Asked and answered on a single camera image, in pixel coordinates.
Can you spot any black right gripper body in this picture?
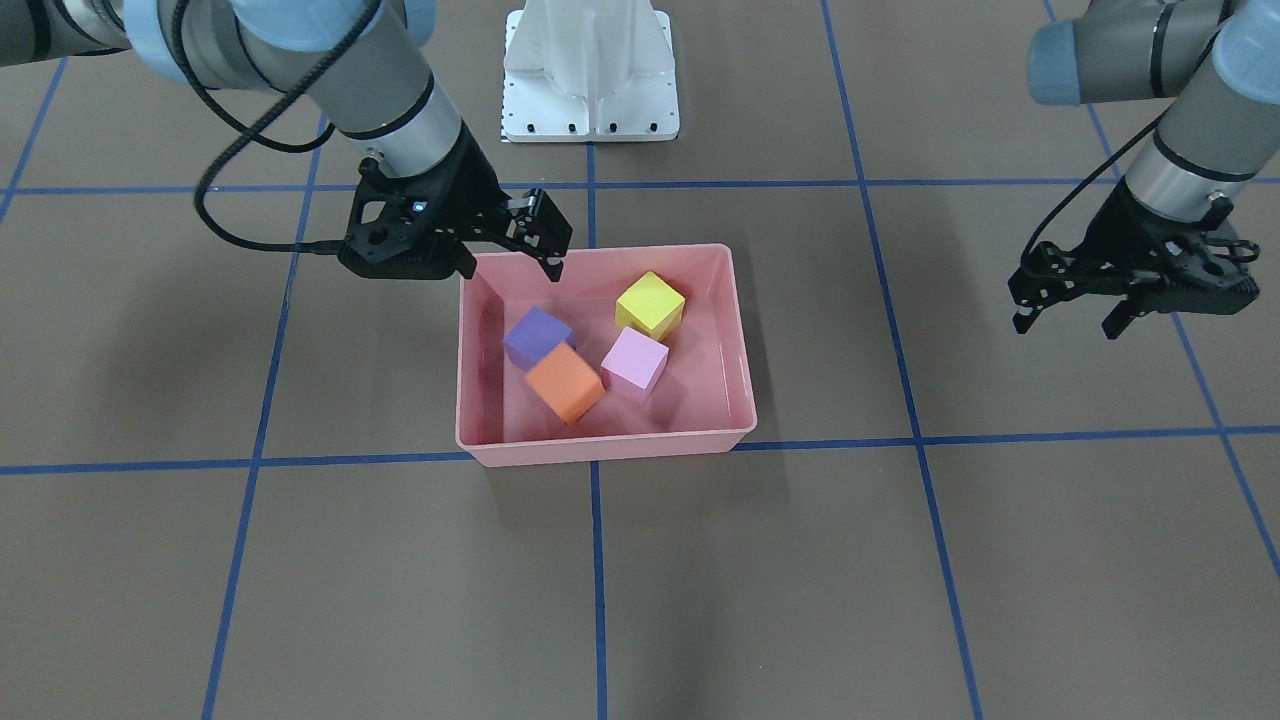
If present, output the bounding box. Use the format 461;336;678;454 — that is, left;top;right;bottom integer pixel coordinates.
337;127;509;281

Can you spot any purple foam block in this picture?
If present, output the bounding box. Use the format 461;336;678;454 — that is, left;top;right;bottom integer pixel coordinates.
503;306;577;372

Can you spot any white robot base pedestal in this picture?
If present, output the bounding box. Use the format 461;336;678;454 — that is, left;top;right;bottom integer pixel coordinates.
500;1;681;143

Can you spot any orange foam block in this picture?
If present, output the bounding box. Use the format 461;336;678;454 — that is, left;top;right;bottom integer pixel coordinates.
525;342;605;424

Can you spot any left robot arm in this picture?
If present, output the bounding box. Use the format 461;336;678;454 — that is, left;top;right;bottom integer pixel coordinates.
1007;1;1279;340

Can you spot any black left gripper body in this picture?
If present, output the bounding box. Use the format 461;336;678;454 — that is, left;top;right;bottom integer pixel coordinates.
1075;184;1260;315

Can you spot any pink plastic bin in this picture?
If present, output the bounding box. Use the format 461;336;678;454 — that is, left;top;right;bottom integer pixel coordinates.
454;243;758;468

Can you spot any light pink foam block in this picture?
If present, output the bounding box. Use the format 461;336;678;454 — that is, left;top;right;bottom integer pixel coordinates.
602;327;669;404

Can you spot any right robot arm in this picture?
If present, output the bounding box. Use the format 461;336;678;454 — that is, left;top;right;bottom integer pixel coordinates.
3;1;572;282

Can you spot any yellow foam block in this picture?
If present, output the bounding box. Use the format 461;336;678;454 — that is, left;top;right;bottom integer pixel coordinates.
614;272;686;342

